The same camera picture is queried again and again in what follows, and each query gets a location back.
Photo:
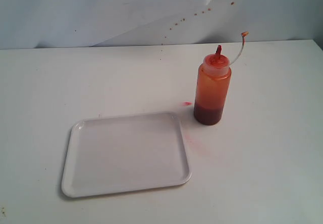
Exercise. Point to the ketchup squeeze bottle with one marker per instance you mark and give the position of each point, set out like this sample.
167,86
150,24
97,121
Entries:
212,86

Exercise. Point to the white rectangular tray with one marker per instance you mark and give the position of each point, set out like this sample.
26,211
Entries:
116,155

